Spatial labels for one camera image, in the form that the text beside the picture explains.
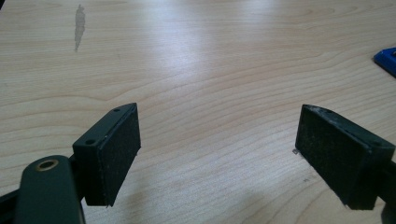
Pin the blue stapler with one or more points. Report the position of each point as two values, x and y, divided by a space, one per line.
387 60

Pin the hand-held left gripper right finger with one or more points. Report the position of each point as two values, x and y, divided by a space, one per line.
339 158

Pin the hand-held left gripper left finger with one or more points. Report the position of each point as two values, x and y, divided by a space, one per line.
109 155

